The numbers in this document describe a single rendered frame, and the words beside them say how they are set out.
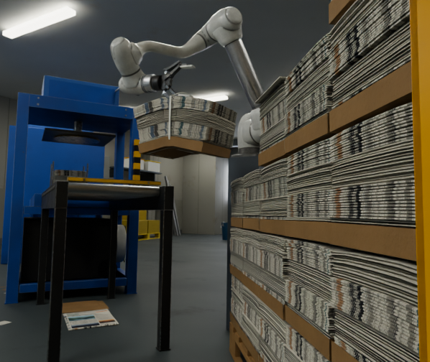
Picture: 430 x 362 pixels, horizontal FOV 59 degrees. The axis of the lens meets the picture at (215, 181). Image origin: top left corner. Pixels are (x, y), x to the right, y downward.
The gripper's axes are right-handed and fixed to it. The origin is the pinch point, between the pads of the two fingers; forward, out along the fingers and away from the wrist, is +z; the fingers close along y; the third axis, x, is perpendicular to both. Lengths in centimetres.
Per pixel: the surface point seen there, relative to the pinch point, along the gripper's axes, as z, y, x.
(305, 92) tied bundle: 71, 26, 63
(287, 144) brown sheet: 65, 38, 54
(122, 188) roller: -29, 54, 8
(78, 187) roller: -42, 55, 24
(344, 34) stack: 83, 20, 81
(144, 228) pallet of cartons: -470, 154, -613
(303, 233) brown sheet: 73, 61, 64
